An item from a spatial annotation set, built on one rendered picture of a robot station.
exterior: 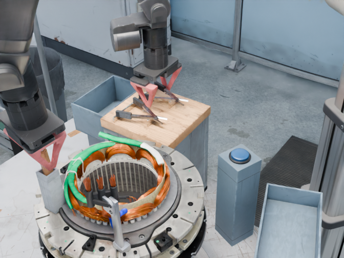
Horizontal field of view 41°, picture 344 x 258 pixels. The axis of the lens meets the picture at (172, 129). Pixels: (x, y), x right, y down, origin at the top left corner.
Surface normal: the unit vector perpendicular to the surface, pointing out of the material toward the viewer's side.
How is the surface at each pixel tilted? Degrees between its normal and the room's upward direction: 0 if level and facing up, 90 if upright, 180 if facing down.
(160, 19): 96
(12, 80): 120
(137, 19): 6
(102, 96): 90
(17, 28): 111
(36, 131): 6
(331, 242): 90
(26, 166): 0
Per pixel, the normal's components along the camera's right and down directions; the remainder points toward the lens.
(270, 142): -0.03, -0.80
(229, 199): -0.83, 0.35
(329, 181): -0.96, 0.18
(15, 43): 0.30, 0.89
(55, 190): 0.82, 0.33
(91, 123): -0.56, 0.51
